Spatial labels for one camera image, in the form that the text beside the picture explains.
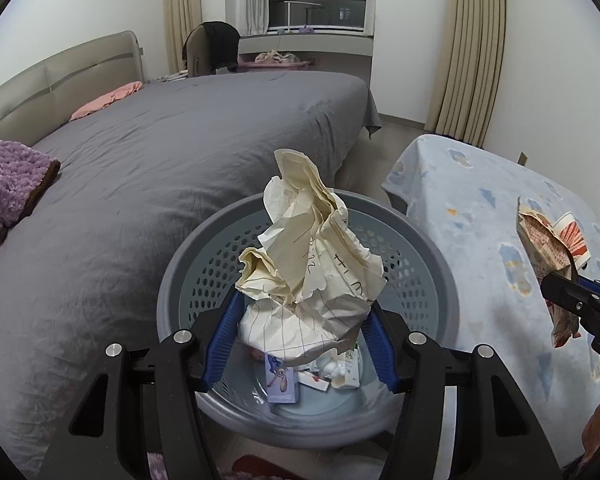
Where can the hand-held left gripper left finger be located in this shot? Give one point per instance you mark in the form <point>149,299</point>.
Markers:
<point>222,340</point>

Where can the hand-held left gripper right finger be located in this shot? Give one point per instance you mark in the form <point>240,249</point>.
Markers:
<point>380,355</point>

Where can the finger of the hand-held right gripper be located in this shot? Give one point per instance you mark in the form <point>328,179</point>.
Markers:
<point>597,286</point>
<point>562,291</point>

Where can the white trash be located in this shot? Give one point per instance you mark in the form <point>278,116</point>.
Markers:
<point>347,370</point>

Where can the beige and red snack wrapper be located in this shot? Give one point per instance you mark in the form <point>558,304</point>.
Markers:
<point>540,245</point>

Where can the red and white paper cup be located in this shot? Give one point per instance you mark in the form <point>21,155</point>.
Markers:
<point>572,235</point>

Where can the grey perforated plastic basket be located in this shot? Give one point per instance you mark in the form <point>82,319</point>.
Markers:
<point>190,280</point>

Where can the red hearts playing card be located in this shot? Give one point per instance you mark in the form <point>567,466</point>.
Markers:
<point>314,382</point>

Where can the purple cartoon carton box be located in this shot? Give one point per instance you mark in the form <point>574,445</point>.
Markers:
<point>280,385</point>

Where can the lined paper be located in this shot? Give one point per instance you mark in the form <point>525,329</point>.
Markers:
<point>305,260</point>

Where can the dark red slipper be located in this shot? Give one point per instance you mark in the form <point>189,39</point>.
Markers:
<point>260,466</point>

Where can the pink fuzzy mat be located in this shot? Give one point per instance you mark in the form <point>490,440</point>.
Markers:
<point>156,467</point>

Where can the bed with grey sheet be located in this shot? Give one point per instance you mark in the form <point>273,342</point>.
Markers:
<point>180,135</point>

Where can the wide beige curtain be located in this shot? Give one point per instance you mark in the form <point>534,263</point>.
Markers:
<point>472,50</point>

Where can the pink pillow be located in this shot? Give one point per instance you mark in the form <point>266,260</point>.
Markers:
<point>105,100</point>

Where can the purple knit blanket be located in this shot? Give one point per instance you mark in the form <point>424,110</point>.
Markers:
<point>5,180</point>

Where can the pink basin with clothes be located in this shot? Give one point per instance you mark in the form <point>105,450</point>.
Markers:
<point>275,58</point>

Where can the beige chair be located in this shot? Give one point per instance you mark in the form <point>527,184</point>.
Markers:
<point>194,55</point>

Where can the black garment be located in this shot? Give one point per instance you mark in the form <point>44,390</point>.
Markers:
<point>222,42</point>

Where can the white window ledge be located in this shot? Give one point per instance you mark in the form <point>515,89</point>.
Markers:
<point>340,47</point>

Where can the beige bed headboard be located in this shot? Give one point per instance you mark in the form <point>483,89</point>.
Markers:
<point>55,75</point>

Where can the narrow beige curtain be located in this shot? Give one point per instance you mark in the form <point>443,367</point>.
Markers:
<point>182,15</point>

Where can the white desk lamp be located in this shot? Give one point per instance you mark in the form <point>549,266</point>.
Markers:
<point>290,12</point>

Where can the wall outlet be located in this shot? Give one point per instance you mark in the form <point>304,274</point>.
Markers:
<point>523,158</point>

